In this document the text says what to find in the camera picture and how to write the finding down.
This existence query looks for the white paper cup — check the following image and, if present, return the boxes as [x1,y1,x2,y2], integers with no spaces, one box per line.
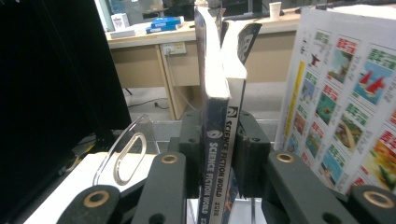
[269,1,283,21]

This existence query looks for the blue flat boxes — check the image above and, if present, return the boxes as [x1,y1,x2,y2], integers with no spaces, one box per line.
[146,16,185,35]

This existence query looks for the white book with colourful pictures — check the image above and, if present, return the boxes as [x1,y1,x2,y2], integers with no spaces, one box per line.
[274,4,396,195]

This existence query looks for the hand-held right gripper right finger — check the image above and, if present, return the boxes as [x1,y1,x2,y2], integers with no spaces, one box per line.
[234,110,359,224]

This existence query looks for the short black floor cable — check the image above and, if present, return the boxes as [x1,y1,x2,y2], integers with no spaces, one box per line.
[124,88,171,110]

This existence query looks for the beige wooden desk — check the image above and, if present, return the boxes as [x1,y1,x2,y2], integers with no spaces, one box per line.
[106,12,302,120]

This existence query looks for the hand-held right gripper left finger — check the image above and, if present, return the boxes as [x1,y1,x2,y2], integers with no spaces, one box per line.
[130,110,204,224]

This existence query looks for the thin white cable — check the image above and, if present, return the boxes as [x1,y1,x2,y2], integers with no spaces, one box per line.
[164,52,198,110]

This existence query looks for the black curtain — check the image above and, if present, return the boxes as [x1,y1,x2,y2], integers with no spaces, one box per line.
[0,0,132,218]

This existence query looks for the small white box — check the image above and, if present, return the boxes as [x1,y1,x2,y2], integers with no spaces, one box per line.
[110,12,130,31]

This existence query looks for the clear acrylic book rack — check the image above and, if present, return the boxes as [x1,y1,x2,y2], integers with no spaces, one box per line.
[92,113,265,224]

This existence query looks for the silver-spined black cover magazine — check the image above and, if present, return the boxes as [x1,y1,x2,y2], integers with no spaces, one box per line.
[218,20,263,224]

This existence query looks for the white wall socket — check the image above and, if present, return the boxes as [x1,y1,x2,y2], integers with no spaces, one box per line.
[162,41,187,56]

